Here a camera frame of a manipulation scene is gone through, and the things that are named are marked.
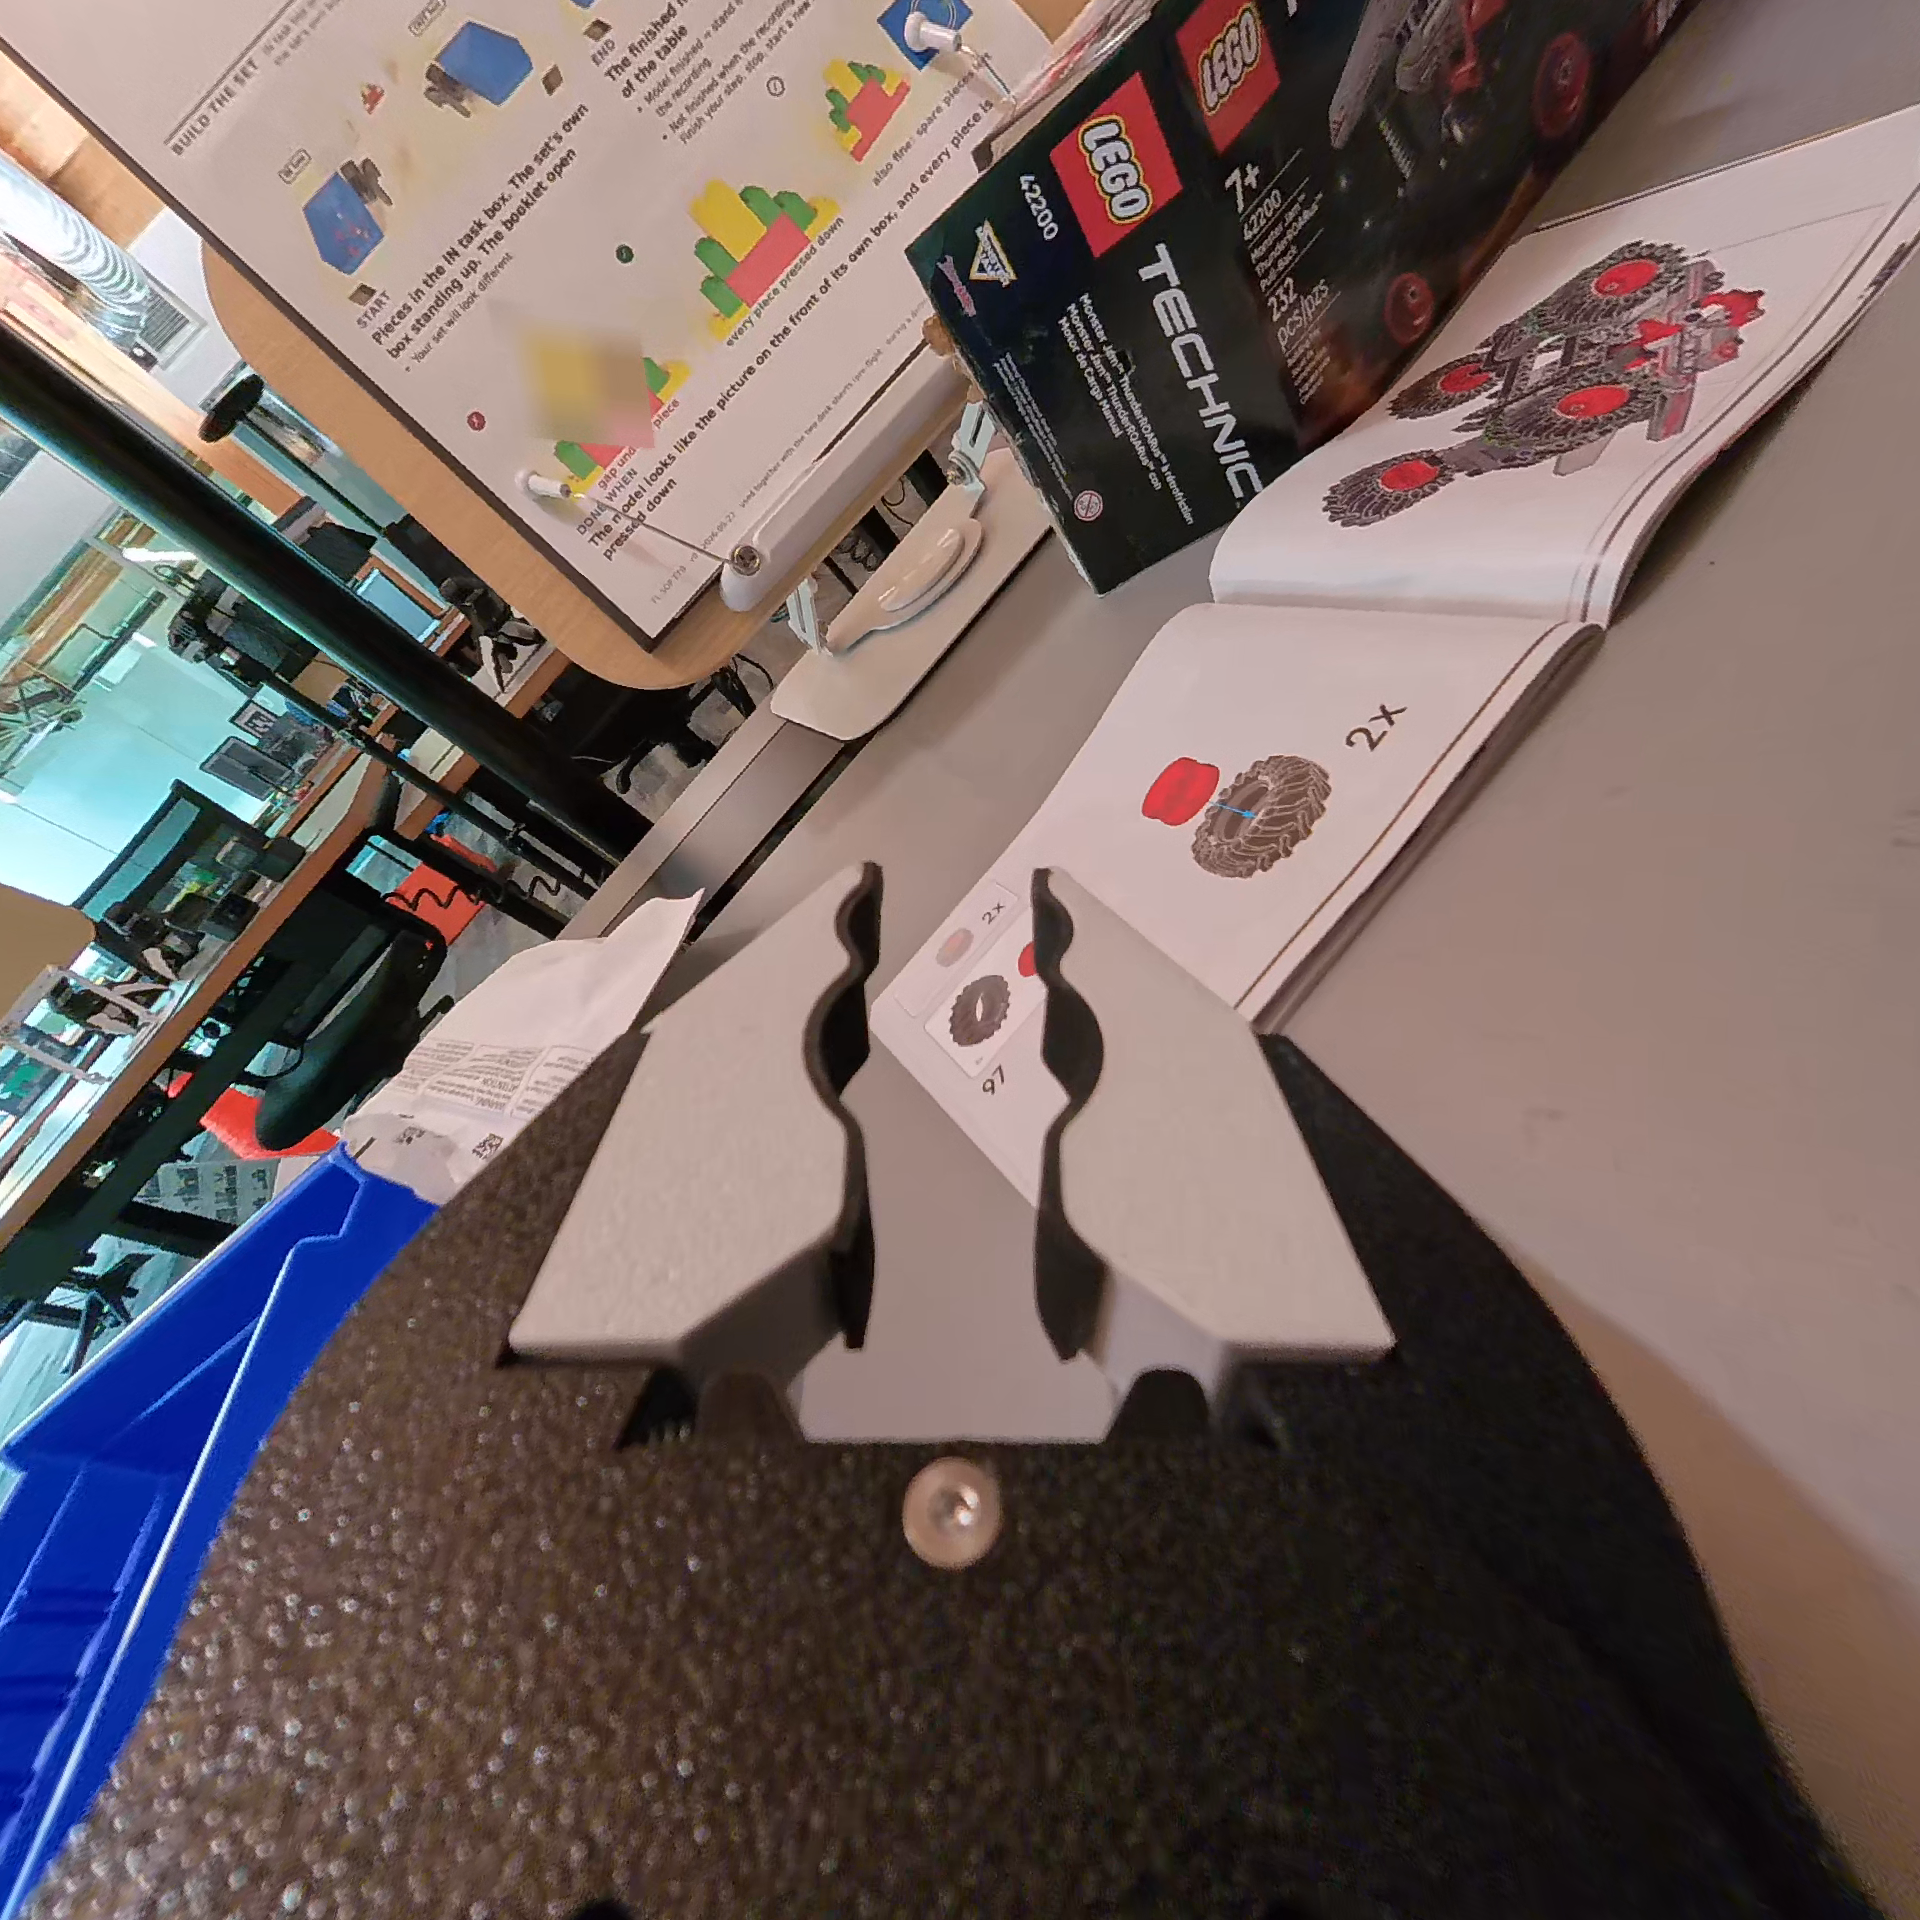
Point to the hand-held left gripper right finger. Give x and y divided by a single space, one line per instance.
1215 1200

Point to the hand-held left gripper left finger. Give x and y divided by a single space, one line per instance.
691 1184

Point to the white instruction booklet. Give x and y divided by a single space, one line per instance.
1350 720

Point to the grey desk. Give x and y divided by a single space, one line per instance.
1651 1049

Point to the white paper bag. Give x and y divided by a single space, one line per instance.
523 1035

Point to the black office chair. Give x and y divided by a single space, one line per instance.
346 1019

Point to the blue labelled plastic bin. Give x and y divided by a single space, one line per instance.
136 1500

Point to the black metal pole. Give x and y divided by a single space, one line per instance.
301 600

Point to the black toy set box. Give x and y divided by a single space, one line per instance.
1201 299

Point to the wooden instruction poster board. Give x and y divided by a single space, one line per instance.
523 225

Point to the silver ventilation duct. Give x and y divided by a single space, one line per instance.
90 255

